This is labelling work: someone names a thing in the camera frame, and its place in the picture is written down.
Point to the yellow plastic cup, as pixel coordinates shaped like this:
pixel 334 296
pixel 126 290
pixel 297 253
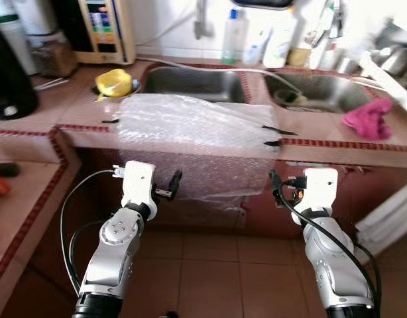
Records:
pixel 114 83

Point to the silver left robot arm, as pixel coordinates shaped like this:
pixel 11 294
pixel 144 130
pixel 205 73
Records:
pixel 114 252

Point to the clear bubble wrap sheet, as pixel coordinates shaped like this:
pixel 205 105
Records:
pixel 190 126

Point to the tub with green sponge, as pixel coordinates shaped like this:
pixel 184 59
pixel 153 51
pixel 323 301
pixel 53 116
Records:
pixel 300 99

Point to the steel sink basin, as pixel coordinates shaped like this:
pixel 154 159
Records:
pixel 329 93
pixel 190 83

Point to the pink cloth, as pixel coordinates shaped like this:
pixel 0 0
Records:
pixel 369 119

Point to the white ribbed panel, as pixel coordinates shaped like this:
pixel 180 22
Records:
pixel 389 218

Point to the yellow sponge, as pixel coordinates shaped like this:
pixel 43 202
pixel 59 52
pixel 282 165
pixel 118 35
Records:
pixel 298 57

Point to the clear plastic cup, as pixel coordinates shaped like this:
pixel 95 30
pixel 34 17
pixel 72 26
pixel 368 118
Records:
pixel 256 53

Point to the white detergent bottle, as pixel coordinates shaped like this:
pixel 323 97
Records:
pixel 280 46

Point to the white plank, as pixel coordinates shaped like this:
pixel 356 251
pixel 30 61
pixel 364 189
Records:
pixel 389 83

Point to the clear bottle blue cap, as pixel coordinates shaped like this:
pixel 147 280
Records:
pixel 234 40

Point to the white stick green tip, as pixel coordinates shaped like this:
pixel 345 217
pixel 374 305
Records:
pixel 51 81
pixel 52 85

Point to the chrome sink faucet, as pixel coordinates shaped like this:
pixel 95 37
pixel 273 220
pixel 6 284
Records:
pixel 321 30

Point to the steel pot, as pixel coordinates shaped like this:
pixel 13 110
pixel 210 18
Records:
pixel 392 59

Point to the dark green cucumber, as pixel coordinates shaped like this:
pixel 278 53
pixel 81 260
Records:
pixel 4 169

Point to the beige water ionizer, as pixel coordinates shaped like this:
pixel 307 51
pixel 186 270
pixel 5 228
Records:
pixel 104 33

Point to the jar of brown powder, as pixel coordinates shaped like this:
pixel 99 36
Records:
pixel 54 59

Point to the dark blue basin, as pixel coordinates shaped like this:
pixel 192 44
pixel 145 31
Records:
pixel 263 3

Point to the black electric kettle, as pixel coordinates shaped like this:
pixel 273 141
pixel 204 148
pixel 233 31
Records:
pixel 8 86

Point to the white jug green band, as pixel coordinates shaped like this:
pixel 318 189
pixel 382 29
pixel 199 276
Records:
pixel 21 46

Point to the white plastic container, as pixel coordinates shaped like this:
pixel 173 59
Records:
pixel 34 16

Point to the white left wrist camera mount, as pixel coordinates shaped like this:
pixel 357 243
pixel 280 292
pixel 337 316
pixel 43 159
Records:
pixel 138 182

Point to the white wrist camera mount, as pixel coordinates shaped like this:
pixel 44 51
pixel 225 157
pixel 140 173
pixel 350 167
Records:
pixel 138 182
pixel 321 189

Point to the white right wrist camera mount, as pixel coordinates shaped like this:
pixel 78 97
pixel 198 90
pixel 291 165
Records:
pixel 321 189

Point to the metal wall tap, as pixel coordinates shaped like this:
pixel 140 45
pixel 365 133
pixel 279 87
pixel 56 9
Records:
pixel 201 23

